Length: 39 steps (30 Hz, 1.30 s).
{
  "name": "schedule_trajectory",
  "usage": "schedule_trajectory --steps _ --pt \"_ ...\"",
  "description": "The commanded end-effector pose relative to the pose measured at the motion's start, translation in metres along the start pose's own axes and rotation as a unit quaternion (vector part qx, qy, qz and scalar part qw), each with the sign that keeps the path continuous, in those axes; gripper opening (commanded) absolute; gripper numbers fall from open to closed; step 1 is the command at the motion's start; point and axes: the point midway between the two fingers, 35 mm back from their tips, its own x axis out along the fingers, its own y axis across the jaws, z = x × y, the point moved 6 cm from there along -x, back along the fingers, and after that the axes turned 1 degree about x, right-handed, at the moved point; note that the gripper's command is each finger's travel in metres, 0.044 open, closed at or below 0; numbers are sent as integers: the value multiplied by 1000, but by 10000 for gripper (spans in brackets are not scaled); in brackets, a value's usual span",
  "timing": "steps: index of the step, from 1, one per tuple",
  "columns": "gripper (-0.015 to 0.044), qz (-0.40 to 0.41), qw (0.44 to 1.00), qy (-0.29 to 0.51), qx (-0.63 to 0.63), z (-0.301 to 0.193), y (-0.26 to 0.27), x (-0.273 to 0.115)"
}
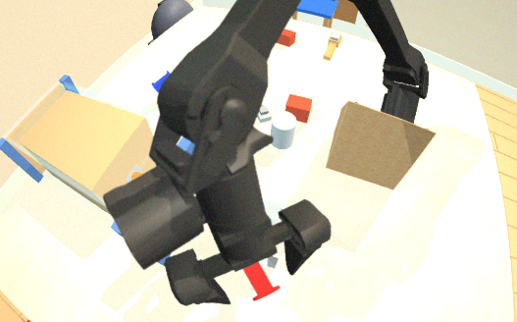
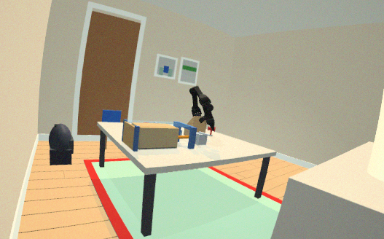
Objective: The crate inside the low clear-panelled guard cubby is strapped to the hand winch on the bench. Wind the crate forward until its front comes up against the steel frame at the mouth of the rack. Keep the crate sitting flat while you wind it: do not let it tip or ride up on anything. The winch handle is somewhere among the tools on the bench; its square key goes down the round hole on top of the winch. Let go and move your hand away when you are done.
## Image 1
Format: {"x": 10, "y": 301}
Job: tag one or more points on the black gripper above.
{"x": 303, "y": 229}

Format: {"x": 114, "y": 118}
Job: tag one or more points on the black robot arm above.
{"x": 212, "y": 98}

